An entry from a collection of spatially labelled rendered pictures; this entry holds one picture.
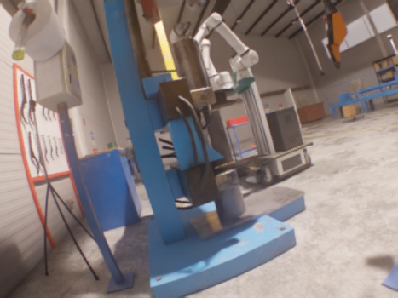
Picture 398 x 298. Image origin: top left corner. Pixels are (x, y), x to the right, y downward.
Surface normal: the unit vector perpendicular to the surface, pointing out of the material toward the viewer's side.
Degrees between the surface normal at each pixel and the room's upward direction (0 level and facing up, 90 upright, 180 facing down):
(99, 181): 90
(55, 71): 90
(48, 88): 90
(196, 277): 90
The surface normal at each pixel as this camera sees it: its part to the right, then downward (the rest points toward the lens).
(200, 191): 0.24, -0.04
